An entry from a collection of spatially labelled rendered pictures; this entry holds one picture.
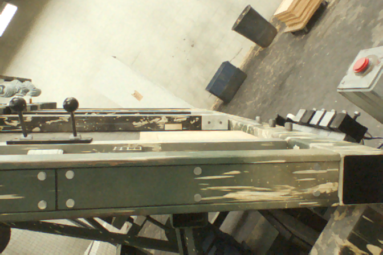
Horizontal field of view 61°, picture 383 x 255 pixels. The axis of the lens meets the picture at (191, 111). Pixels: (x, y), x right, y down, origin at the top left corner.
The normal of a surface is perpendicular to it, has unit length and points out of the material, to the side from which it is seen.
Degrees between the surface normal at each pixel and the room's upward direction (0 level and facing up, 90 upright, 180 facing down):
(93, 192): 90
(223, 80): 90
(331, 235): 0
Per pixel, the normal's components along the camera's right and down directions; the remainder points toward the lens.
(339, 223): -0.83, -0.54
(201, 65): 0.08, 0.15
